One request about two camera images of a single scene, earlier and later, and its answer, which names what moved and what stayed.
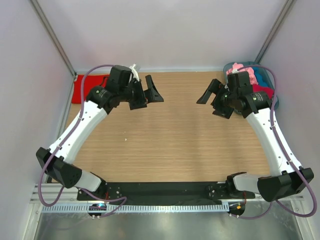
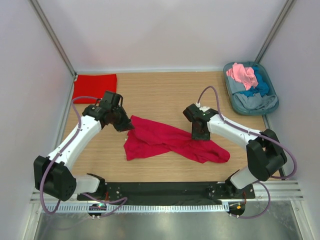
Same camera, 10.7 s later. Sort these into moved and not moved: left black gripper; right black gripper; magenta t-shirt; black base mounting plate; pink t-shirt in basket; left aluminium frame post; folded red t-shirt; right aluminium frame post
Moved: magenta t-shirt; left black gripper; right black gripper
Not moved: pink t-shirt in basket; black base mounting plate; folded red t-shirt; right aluminium frame post; left aluminium frame post
